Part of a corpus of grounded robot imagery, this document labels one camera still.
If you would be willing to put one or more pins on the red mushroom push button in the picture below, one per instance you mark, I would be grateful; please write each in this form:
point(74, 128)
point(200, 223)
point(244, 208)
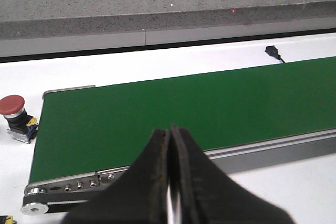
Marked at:
point(22, 127)

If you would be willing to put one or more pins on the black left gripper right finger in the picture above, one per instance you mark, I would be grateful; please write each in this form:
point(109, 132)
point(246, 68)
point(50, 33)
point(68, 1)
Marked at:
point(207, 194)

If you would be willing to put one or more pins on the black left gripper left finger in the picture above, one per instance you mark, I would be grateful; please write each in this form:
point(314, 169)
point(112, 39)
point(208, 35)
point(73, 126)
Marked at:
point(138, 196)

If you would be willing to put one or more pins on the black cable connector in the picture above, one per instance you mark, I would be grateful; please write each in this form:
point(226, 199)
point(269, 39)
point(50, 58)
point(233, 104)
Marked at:
point(273, 52)

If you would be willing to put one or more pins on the aluminium conveyor frame rail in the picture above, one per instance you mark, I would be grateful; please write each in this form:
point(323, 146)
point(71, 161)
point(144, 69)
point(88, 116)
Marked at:
point(59, 194)

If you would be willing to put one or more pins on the yellow mushroom push button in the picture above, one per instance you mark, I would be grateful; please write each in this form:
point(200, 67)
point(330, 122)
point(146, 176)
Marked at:
point(7, 219)

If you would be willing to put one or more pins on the grey stone counter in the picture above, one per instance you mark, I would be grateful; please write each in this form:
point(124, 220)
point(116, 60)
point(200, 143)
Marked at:
point(31, 27)

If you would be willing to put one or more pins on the green conveyor belt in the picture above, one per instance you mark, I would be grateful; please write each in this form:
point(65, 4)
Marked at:
point(93, 129)

